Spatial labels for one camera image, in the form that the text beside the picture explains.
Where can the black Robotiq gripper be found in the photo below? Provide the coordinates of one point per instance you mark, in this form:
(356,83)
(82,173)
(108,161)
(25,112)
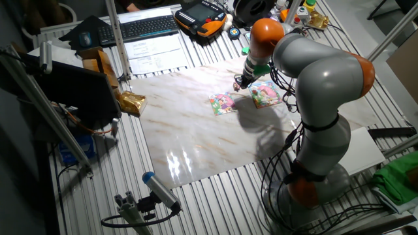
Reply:
(244,81)

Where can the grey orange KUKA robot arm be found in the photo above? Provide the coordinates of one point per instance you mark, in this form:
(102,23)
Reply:
(326,81)

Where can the butterfly puzzle reference card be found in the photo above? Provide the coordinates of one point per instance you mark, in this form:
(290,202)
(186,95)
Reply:
(266,94)

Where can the person's bare hand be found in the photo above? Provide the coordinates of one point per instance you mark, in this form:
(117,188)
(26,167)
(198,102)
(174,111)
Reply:
(134,8)

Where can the colourful picture card left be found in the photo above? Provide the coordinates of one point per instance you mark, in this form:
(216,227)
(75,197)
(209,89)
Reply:
(222,104)

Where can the blue round disc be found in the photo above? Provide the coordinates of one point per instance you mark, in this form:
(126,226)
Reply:
(234,33)

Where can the white marble pattern board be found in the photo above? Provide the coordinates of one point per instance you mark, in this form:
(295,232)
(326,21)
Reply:
(196,130)

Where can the white figurine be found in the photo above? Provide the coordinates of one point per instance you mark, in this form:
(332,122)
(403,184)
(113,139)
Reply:
(228,22)

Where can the black filament spool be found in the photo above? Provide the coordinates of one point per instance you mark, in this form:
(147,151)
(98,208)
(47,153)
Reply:
(248,11)

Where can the orange black teach pendant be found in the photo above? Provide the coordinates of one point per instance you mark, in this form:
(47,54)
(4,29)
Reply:
(200,16)

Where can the printed white paper sheet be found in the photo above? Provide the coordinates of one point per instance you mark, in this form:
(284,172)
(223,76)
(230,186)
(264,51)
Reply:
(151,47)
(160,63)

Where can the small orange object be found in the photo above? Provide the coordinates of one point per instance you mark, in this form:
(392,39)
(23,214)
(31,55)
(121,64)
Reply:
(284,14)

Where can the grey box red button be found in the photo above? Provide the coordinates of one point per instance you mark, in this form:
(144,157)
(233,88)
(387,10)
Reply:
(296,23)

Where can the yellow box green button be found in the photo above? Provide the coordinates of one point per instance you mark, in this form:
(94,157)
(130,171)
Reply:
(309,6)

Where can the gold foil bag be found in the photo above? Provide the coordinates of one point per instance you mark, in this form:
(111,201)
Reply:
(132,102)

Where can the black computer keyboard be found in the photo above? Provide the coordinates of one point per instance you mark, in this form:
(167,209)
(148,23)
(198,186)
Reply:
(140,29)

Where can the blank white paper sheet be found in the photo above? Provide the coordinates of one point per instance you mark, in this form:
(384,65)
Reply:
(143,14)

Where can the small silver connector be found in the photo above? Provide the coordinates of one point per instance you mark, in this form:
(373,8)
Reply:
(115,127)

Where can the brown cardboard box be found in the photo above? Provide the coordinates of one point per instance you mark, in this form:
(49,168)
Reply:
(104,65)

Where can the white flat box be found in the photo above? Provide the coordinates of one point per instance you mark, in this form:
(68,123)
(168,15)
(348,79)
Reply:
(359,153)

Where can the dark computer mouse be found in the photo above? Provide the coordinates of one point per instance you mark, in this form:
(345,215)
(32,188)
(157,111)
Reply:
(85,39)

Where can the black metal bar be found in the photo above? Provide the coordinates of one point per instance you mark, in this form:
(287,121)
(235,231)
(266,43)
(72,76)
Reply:
(392,132)

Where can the black mouse pad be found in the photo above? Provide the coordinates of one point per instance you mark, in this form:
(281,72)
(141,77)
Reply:
(88,26)

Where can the black flat monitor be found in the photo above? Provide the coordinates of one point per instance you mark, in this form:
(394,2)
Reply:
(75,91)

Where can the brown cardboard sheet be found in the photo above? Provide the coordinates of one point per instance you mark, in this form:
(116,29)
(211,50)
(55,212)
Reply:
(405,72)

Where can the short aluminium profile stub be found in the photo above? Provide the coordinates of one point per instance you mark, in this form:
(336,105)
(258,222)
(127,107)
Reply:
(130,212)

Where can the blue box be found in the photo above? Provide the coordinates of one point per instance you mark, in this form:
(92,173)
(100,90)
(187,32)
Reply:
(78,150)

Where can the black chair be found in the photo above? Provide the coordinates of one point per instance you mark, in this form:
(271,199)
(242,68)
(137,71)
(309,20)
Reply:
(401,6)

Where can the green cloth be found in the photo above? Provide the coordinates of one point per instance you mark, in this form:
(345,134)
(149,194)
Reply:
(395,179)

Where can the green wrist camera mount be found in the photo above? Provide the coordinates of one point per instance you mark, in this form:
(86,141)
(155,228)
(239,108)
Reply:
(261,70)

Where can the aluminium profile post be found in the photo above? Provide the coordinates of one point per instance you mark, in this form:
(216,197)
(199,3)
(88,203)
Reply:
(293,11)
(117,39)

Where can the silver camera with blue end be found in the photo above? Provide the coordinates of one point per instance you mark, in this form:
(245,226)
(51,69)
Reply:
(161,191)

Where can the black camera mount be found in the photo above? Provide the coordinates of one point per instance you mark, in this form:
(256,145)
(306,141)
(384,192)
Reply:
(147,205)

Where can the aluminium frame beam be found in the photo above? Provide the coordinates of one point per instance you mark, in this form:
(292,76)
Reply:
(401,145)
(42,107)
(392,32)

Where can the silver depth camera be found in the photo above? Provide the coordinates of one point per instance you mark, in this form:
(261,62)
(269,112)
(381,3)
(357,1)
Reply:
(45,57)

